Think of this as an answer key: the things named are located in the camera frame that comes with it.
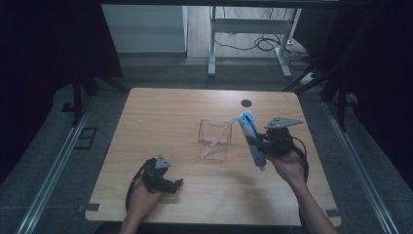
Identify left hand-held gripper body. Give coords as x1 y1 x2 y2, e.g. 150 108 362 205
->
141 153 172 193

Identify aluminium floor rail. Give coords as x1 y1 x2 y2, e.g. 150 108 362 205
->
322 100 399 234
15 97 94 234

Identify blue and white toothpaste tube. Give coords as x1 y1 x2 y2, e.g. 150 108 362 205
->
237 109 268 173

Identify clear plastic cup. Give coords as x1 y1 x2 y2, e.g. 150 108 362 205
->
197 119 234 162

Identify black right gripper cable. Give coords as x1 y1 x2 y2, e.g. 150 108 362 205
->
290 136 311 183

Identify person's left hand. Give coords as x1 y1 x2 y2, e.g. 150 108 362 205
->
129 177 165 225

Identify pink toothbrush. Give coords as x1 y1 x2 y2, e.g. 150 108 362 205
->
204 116 239 156

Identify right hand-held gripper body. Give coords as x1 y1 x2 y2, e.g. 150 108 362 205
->
259 116 305 160

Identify white cabinet panel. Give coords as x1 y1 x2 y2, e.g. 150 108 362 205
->
100 4 189 54

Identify person's right hand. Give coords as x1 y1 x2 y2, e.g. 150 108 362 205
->
267 149 309 189

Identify white metal desk frame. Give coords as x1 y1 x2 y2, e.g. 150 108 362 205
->
207 5 303 79

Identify white power strip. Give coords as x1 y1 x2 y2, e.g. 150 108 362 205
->
299 71 317 87

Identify black floor cables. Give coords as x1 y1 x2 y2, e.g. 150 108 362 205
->
214 6 313 71

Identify black metal stand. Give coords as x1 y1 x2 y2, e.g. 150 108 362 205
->
282 64 350 133
71 69 130 128

